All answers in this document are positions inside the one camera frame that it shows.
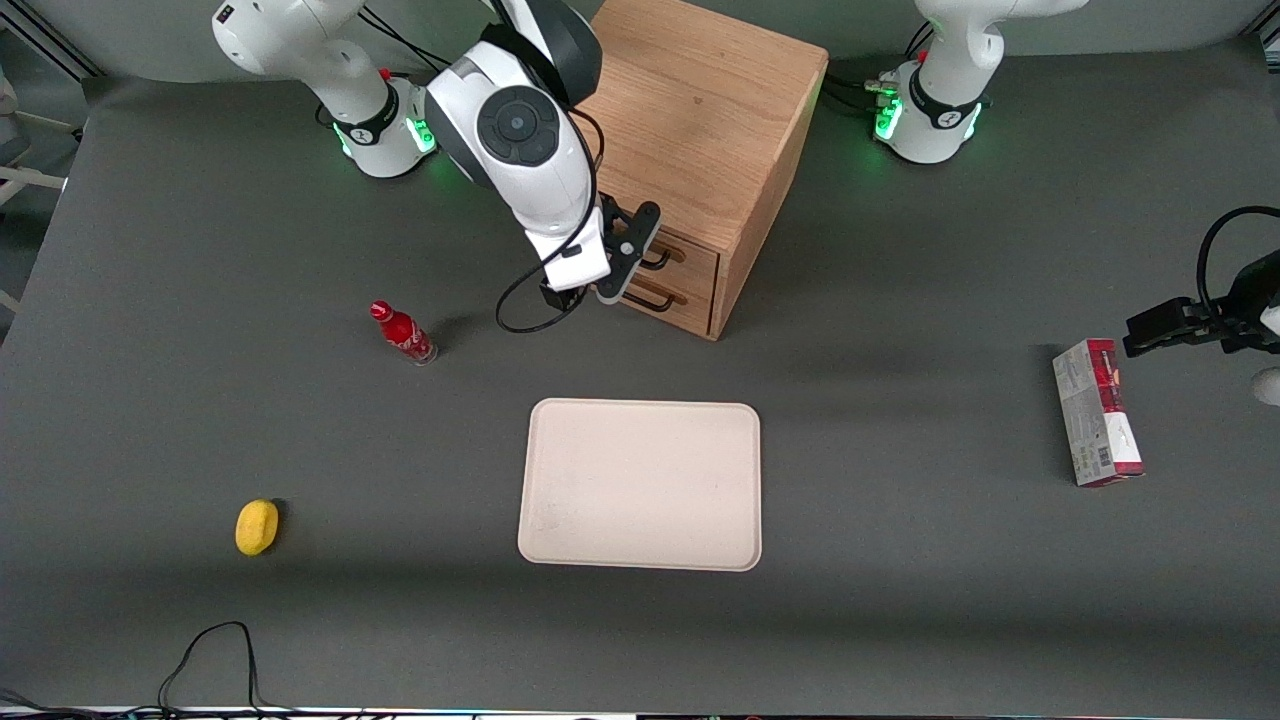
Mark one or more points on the cream rectangular tray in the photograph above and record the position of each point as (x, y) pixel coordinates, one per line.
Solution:
(640, 485)

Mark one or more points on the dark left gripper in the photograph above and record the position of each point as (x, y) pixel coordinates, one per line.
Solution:
(1243, 321)

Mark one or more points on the red and white carton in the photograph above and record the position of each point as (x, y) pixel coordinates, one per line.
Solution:
(1095, 420)

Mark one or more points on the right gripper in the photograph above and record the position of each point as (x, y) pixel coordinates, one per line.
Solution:
(553, 296)

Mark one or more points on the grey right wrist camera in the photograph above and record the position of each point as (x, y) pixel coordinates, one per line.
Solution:
(558, 296)

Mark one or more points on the yellow lemon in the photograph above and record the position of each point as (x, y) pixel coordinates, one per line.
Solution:
(257, 527)

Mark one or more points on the wooden drawer cabinet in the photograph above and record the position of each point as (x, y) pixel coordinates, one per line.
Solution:
(690, 100)

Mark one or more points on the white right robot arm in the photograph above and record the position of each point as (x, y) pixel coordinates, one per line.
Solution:
(540, 185)

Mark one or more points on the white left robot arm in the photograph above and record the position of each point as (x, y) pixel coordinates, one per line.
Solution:
(940, 110)

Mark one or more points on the red soda bottle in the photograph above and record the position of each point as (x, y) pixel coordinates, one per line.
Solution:
(405, 335)

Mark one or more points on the white metal frame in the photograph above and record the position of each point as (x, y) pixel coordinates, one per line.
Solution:
(25, 178)

